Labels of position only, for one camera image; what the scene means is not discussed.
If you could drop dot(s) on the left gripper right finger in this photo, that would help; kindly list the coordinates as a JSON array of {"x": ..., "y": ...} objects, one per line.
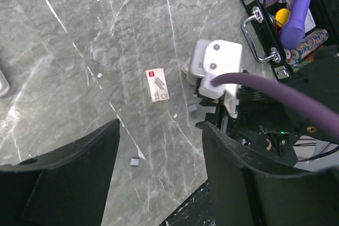
[{"x": 248, "y": 188}]

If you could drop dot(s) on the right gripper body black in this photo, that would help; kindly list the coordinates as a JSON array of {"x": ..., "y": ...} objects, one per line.
[{"x": 263, "y": 126}]

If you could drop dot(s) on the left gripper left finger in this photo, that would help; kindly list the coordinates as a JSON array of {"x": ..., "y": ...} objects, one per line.
[{"x": 67, "y": 186}]

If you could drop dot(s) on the white stapler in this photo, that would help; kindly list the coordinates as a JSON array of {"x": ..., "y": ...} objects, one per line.
[{"x": 4, "y": 85}]

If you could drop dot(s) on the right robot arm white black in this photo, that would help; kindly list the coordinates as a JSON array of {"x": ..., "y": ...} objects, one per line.
[{"x": 306, "y": 97}]

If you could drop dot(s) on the loose staples strip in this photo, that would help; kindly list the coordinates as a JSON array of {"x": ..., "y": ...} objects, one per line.
[{"x": 135, "y": 162}]

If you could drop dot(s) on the yellow ball in case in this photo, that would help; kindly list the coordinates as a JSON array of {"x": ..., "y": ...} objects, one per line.
[{"x": 282, "y": 17}]

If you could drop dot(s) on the black open carrying case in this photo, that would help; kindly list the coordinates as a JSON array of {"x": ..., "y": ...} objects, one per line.
[{"x": 263, "y": 35}]

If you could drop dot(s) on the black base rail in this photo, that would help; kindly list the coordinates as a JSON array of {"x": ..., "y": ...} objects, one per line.
[{"x": 195, "y": 210}]

